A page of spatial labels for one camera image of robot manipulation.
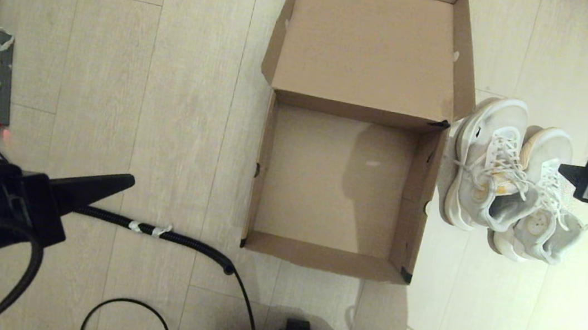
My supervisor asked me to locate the white mesh lace-up sneaker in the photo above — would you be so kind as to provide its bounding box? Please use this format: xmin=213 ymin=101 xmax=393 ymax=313
xmin=485 ymin=121 xmax=588 ymax=270
xmin=432 ymin=91 xmax=552 ymax=240

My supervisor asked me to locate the thin black cable loop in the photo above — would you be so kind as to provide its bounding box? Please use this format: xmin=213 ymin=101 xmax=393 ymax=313
xmin=80 ymin=294 xmax=179 ymax=330

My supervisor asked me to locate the black corrugated cable white tape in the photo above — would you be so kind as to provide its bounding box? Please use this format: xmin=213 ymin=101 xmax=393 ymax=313
xmin=0 ymin=128 xmax=289 ymax=330

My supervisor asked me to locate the brown cardboard shoe box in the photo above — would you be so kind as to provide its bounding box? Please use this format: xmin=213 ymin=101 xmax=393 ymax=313
xmin=236 ymin=0 xmax=489 ymax=292

